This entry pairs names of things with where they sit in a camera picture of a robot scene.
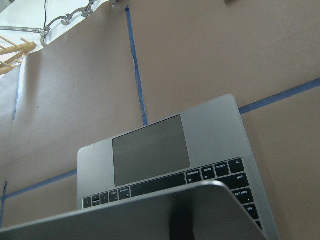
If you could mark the silver laptop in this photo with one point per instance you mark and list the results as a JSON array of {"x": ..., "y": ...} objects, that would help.
[{"x": 192, "y": 176}]

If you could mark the reacher grabber tool upper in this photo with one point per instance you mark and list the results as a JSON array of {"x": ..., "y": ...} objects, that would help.
[{"x": 85, "y": 12}]

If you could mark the wooden dish rack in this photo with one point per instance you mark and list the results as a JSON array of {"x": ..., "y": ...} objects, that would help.
[{"x": 12, "y": 54}]

